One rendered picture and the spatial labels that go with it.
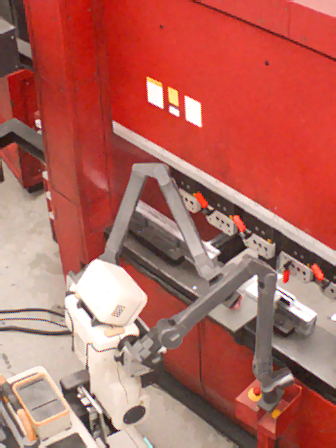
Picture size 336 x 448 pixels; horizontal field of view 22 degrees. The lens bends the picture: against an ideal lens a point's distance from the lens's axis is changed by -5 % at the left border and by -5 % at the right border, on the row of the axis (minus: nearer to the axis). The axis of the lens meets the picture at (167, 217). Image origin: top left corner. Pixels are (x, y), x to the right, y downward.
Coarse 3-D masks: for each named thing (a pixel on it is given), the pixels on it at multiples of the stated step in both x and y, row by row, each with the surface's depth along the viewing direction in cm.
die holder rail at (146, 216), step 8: (136, 208) 400; (144, 208) 400; (152, 208) 399; (136, 216) 402; (144, 216) 396; (152, 216) 395; (160, 216) 395; (144, 224) 401; (152, 224) 395; (160, 224) 391; (168, 224) 391; (176, 224) 390; (152, 232) 398; (160, 232) 393; (168, 232) 387; (176, 232) 386; (168, 240) 391; (176, 240) 388; (176, 248) 391; (184, 248) 384; (208, 248) 377; (216, 256) 375; (216, 264) 380
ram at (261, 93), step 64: (128, 0) 327; (192, 0) 301; (128, 64) 348; (192, 64) 318; (256, 64) 291; (320, 64) 268; (128, 128) 371; (192, 128) 337; (256, 128) 308; (320, 128) 282; (256, 192) 326; (320, 192) 298; (320, 256) 313
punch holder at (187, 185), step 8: (176, 176) 360; (184, 176) 356; (176, 184) 363; (184, 184) 359; (192, 184) 355; (200, 184) 354; (184, 192) 361; (192, 192) 357; (200, 192) 356; (184, 200) 363; (192, 200) 359; (192, 208) 362; (200, 208) 361
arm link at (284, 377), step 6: (264, 372) 311; (276, 372) 317; (282, 372) 316; (288, 372) 316; (264, 378) 312; (270, 378) 312; (276, 378) 314; (282, 378) 316; (288, 378) 316; (264, 384) 312; (282, 384) 315; (288, 384) 316
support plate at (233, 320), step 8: (248, 280) 356; (256, 280) 356; (240, 288) 353; (248, 304) 345; (256, 304) 345; (216, 312) 343; (224, 312) 343; (232, 312) 343; (240, 312) 342; (248, 312) 342; (256, 312) 342; (216, 320) 341; (224, 320) 339; (232, 320) 339; (240, 320) 339; (248, 320) 339; (232, 328) 336
